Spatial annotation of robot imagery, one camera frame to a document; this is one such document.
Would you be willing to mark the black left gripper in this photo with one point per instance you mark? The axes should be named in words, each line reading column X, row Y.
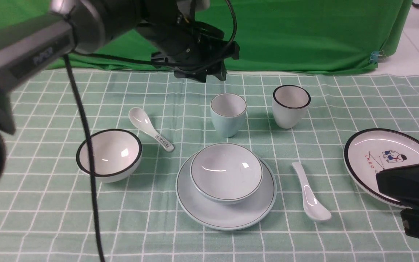
column 192, row 49

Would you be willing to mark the pale blue cup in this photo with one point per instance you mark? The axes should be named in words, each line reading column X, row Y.
column 228, row 114

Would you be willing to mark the plain white spoon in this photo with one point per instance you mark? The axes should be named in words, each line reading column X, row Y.
column 312, row 207

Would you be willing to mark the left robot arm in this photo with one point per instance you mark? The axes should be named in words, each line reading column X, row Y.
column 81, row 27

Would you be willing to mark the green checkered tablecloth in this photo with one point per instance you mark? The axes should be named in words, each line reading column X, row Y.
column 45, row 205

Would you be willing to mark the white cup black rim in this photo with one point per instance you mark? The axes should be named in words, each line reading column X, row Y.
column 289, row 105

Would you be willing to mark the white bowl black rim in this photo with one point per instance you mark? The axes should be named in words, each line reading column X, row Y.
column 117, row 154

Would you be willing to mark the green backdrop cloth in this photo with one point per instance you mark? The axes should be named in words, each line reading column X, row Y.
column 312, row 36

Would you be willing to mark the blue clip on backdrop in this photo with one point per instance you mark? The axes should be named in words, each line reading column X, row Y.
column 375, row 57

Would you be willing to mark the white plate cartoon print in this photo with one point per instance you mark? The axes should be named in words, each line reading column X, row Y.
column 370, row 151

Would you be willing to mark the white spoon patterned handle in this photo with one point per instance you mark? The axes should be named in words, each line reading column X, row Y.
column 141, row 121

